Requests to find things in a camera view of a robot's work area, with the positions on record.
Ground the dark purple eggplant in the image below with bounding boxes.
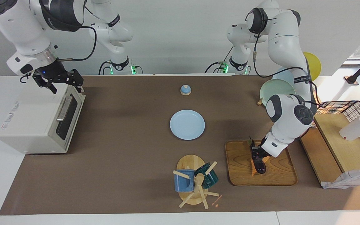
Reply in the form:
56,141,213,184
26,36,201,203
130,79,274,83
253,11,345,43
249,136,267,174

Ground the glass oven door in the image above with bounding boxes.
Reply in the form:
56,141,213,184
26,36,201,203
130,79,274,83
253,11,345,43
55,85,86,150

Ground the light blue plate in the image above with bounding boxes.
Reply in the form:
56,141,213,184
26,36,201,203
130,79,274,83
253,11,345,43
170,110,205,140
272,67,295,83

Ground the cream toaster oven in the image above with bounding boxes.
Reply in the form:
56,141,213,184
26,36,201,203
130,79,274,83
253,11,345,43
0,72,86,154

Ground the rectangular wooden tray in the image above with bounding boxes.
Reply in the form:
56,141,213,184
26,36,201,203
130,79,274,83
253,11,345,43
225,140,298,186

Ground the dark green mug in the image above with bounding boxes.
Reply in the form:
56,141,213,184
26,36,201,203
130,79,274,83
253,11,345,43
194,162,219,189

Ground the wooden mug tree stand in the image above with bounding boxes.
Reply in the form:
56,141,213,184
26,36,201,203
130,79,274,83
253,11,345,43
173,155,220,209

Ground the pale green plate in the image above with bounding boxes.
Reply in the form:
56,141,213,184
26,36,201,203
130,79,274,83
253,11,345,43
259,79,296,107

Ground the blue mug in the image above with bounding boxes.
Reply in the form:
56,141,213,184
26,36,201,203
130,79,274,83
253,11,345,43
174,169,195,192

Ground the wooden stepped shelf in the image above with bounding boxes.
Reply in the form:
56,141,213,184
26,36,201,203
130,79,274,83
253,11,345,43
295,113,360,188

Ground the white marbled panel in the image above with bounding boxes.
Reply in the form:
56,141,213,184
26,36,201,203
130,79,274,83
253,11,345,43
322,168,360,190

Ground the white tumbler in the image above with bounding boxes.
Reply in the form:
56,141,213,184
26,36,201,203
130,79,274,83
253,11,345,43
339,115,360,141

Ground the yellow plate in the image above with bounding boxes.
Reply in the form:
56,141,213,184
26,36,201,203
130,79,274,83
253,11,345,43
302,52,322,82

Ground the brown table mat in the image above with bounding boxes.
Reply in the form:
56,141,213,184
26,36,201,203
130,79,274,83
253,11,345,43
0,75,360,216

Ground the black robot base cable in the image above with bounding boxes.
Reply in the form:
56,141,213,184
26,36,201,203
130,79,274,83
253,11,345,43
205,47,234,74
98,60,112,76

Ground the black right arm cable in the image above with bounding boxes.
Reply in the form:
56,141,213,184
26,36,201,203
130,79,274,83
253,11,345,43
55,6,98,62

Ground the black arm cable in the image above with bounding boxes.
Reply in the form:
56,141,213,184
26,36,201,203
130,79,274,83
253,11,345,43
246,9,325,108
55,6,98,62

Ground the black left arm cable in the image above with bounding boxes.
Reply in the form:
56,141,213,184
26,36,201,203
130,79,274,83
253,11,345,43
246,9,325,108

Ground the black wire basket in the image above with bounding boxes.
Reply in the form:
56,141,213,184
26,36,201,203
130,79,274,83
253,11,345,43
311,101,360,165

